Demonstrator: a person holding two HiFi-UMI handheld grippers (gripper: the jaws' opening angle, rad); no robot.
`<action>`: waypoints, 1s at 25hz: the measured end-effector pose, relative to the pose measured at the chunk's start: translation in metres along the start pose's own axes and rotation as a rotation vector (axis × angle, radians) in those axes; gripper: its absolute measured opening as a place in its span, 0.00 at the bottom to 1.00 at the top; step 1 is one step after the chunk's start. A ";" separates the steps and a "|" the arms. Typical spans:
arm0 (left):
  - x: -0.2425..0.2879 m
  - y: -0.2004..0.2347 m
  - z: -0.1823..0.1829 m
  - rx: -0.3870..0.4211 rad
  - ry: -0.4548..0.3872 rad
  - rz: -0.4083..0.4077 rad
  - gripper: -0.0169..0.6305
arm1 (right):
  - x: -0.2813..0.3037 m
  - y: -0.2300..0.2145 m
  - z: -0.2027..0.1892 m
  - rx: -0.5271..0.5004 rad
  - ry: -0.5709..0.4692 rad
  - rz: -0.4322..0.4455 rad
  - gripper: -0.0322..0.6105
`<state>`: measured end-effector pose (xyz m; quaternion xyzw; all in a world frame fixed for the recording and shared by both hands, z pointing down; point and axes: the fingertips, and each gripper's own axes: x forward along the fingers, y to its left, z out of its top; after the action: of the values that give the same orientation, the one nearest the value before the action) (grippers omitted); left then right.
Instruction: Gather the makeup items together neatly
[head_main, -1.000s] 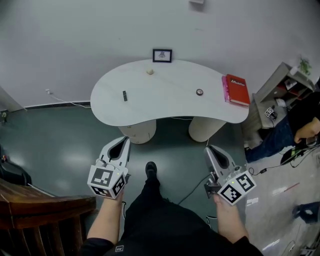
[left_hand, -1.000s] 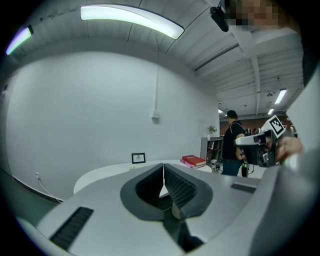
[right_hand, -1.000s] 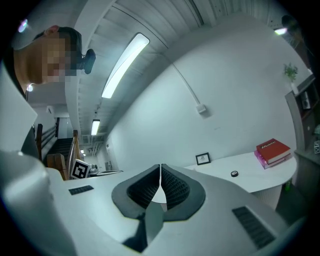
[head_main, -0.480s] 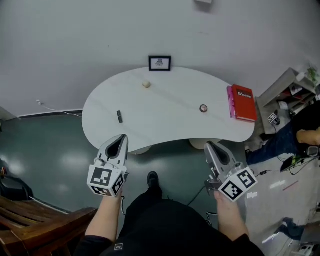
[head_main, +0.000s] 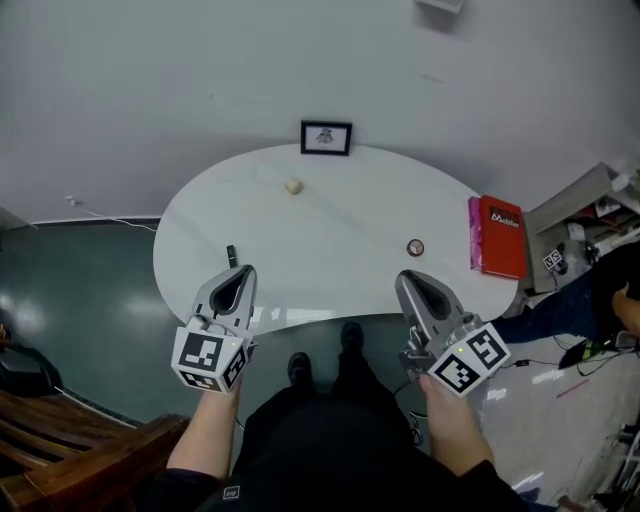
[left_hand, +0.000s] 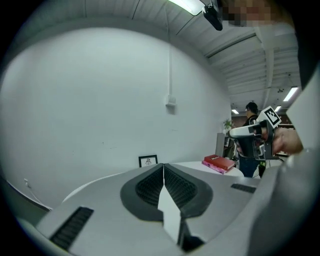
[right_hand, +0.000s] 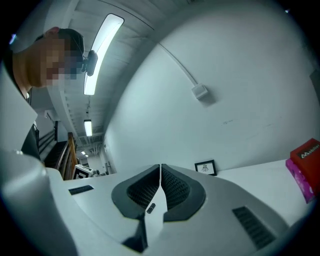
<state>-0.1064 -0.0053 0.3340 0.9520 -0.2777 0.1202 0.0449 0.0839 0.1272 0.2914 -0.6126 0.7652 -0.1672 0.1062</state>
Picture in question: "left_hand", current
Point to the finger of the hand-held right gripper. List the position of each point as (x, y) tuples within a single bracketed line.
[(243, 143)]

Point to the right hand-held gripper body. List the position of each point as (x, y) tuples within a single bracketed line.
[(268, 117)]

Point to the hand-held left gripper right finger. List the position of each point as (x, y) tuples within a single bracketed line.
[(225, 195)]

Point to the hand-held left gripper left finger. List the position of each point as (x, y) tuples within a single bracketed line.
[(105, 217)]

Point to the person's right hand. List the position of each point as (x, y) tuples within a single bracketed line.
[(287, 141)]

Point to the ceiling strip light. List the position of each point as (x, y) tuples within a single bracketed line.
[(235, 111), (187, 5), (291, 93), (277, 108)]

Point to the small green plant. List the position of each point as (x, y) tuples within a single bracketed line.
[(227, 123)]

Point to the pink book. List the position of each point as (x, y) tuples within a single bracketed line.
[(215, 168)]

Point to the person's black top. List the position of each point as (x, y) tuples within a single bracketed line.
[(308, 50)]

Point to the person's head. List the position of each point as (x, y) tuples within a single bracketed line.
[(250, 12)]

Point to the black picture frame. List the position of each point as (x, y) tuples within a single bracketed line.
[(148, 161)]

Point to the white wall junction box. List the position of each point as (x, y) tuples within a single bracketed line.
[(171, 100)]

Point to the white wall plug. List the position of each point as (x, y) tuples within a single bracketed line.
[(27, 182)]

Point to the white wall conduit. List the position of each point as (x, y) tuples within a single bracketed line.
[(170, 65)]

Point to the black head camera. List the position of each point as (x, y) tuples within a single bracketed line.
[(212, 15)]

